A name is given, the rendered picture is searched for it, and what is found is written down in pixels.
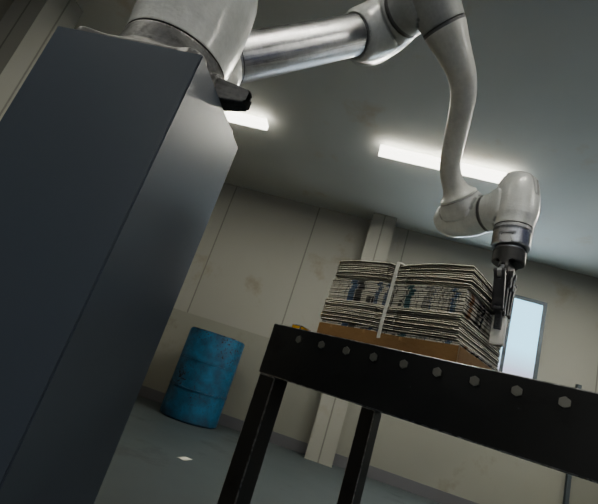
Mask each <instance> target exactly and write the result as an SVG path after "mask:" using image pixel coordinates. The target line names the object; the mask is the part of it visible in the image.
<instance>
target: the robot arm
mask: <svg viewBox="0 0 598 504"><path fill-rule="evenodd" d="M257 5H258V0H137V1H136V3H135V5H134V7H133V10H132V13H131V15H130V18H129V20H128V22H127V24H126V26H125V28H124V29H123V31H122V32H121V34H120V35H119V36H116V35H110V34H106V33H102V32H99V31H97V30H94V29H92V28H89V27H86V26H79V27H78V28H77V29H76V30H81V31H86V32H91V33H96V34H101V35H106V36H111V37H115V38H120V39H125V40H130V41H135V42H140V43H145V44H150V45H155V46H160V47H165V48H170V49H175V50H180V51H184V52H189V53H194V54H199V55H202V56H203V58H204V60H205V63H206V66H207V68H208V71H209V73H210V76H211V79H212V81H213V84H214V87H215V89H216V92H217V94H218V97H219V100H220V102H221V105H222V107H223V110H224V111H242V112H246V111H247V110H249V108H250V106H251V103H252V102H251V98H252V95H251V92H250V91H249V90H247V89H245V88H243V87H240V84H245V83H249V82H253V81H257V80H261V79H266V78H270V77H274V76H278V75H282V74H287V73H291V72H295V71H299V70H303V69H307V68H312V67H316V66H320V65H324V64H328V63H333V62H337V61H341V60H345V59H350V60H351V61H352V62H353V63H354V64H356V65H359V66H374V65H377V64H380V63H382V62H384V61H385V60H387V59H389V58H390V57H392V56H394V55H395V54H397V53H398V52H399V51H401V50H402V49H404V48H405V47H406V46H407V45H409V44H410V43H411V42H412V41H413V40H414V39H415V38H416V37H417V36H419V35H420V34H421V35H422V36H423V38H424V40H425V42H426V44H427V45H428V47H429V48H430V50H431V51H432V53H433V54H434V56H435V57H436V59H437V60H438V62H439V63H440V65H441V67H442V68H443V70H444V72H445V74H446V76H447V79H448V82H449V87H450V103H449V110H448V116H447V122H446V128H445V134H444V140H443V146H442V152H441V158H440V179H441V184H442V188H443V197H442V200H441V201H440V204H441V206H439V207H438V209H437V210H436V212H435V214H434V218H433V220H434V225H435V227H436V229H437V230H438V231H439V232H440V233H441V234H443V235H445V236H449V237H458V238H459V237H472V236H478V235H483V234H485V233H489V232H493V234H492V241H491V247H492V249H493V253H492V260H491V262H492V264H493V265H494V266H496V267H494V269H493V271H494V281H493V294H492V306H491V309H492V310H493V311H490V314H491V315H493V317H492V324H491V331H490V337H489V344H490V345H493V346H499V347H504V341H505V334H506V327H507V320H508V319H509V320H511V317H510V314H511V310H512V305H513V301H514V296H515V292H516V290H517V285H515V282H516V281H517V275H515V271H516V270H518V269H522V268H524V267H525V264H526V257H527V253H528V252H530V250H531V244H532V237H533V230H534V227H535V224H536V223H537V220H538V216H539V211H540V200H541V197H540V185H539V181H538V180H537V179H536V177H535V176H533V175H532V174H531V173H528V172H524V171H512V172H509V173H507V174H506V175H505V176H504V177H503V179H502V180H501V181H500V182H499V184H498V187H497V188H496V189H494V190H493V191H491V192H490V193H488V194H486V195H483V194H481V193H480V192H479V191H478V190H477V189H476V187H472V186H470V185H468V184H467V183H466V182H465V181H464V179H463V177H462V174H461V159H462V155H463V151H464V147H465V143H466V139H467V135H468V131H469V127H470V123H471V119H472V116H473V111H474V107H475V102H476V96H477V73H476V66H475V61H474V56H473V52H472V47H471V42H470V37H469V32H468V25H467V19H466V16H465V12H464V8H463V5H462V0H368V1H366V2H364V3H362V4H359V5H357V6H354V7H352V8H351V9H349V10H348V11H347V12H346V14H344V15H337V16H331V17H325V18H319V19H313V20H307V21H301V22H295V23H289V24H283V25H277V26H270V27H264V28H258V29H252V26H253V23H254V20H255V17H256V13H257ZM251 29H252V30H251ZM497 267H498V268H497Z"/></svg>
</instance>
